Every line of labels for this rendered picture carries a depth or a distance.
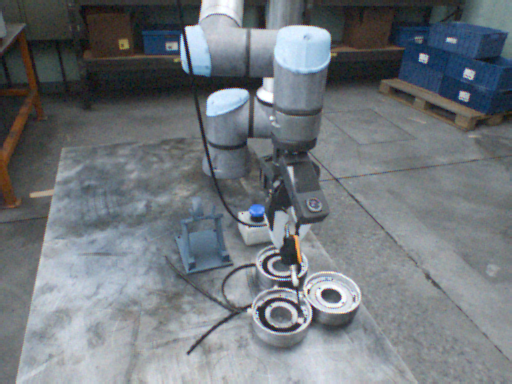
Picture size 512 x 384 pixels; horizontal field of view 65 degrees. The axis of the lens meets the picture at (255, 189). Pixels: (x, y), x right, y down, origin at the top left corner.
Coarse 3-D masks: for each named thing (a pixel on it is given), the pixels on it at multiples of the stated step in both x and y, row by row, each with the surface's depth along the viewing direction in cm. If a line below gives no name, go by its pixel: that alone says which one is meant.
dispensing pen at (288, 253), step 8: (288, 224) 71; (288, 232) 71; (288, 240) 69; (288, 248) 69; (296, 248) 70; (280, 256) 73; (288, 256) 69; (296, 256) 69; (288, 264) 69; (296, 264) 71; (296, 272) 71; (296, 280) 71; (296, 288) 71
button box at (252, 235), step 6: (240, 216) 93; (246, 216) 93; (252, 216) 93; (246, 222) 91; (252, 222) 91; (258, 222) 91; (264, 222) 91; (240, 228) 95; (246, 228) 89; (252, 228) 89; (258, 228) 90; (264, 228) 90; (246, 234) 90; (252, 234) 90; (258, 234) 90; (264, 234) 91; (246, 240) 91; (252, 240) 91; (258, 240) 91; (264, 240) 92; (270, 240) 93
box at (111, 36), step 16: (80, 16) 350; (96, 16) 345; (112, 16) 349; (128, 16) 354; (96, 32) 352; (112, 32) 357; (128, 32) 363; (96, 48) 359; (112, 48) 364; (128, 48) 369
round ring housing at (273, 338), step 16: (272, 288) 75; (256, 304) 73; (272, 304) 73; (288, 304) 73; (304, 304) 73; (256, 320) 68; (272, 320) 70; (272, 336) 66; (288, 336) 66; (304, 336) 69
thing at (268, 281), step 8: (272, 248) 85; (264, 256) 84; (304, 256) 83; (256, 264) 80; (272, 264) 82; (280, 264) 84; (304, 264) 82; (256, 272) 81; (264, 272) 78; (272, 272) 80; (280, 272) 80; (288, 272) 80; (304, 272) 79; (264, 280) 79; (272, 280) 77; (280, 280) 77; (288, 280) 77; (304, 280) 80; (288, 288) 78
